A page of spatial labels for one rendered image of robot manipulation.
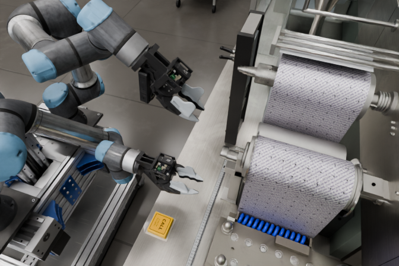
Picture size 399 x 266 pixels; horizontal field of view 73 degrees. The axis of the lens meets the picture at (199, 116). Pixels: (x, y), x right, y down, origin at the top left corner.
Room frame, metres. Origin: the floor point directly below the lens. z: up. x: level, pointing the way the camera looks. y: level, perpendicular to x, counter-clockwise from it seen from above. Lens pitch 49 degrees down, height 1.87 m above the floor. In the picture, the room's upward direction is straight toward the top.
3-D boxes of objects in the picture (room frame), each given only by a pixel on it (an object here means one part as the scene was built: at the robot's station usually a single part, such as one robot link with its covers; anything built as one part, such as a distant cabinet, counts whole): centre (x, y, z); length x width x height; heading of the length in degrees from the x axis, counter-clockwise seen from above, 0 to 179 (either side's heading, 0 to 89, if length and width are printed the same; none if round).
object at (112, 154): (0.50, 0.29, 1.11); 0.11 x 0.08 x 0.09; 69
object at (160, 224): (0.33, 0.14, 0.91); 0.07 x 0.07 x 0.02; 69
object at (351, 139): (1.28, -0.85, 1.02); 2.24 x 0.04 x 0.24; 159
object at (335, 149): (0.47, -0.30, 1.17); 0.26 x 0.12 x 0.12; 69
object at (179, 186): (0.38, 0.05, 1.12); 0.09 x 0.03 x 0.06; 60
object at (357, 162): (0.31, -0.37, 1.25); 0.15 x 0.01 x 0.15; 159
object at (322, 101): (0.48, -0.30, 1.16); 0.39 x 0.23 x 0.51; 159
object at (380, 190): (0.29, -0.42, 1.28); 0.06 x 0.05 x 0.02; 69
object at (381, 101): (0.53, -0.50, 1.33); 0.07 x 0.07 x 0.07; 69
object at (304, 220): (0.30, -0.23, 1.11); 0.23 x 0.01 x 0.18; 69
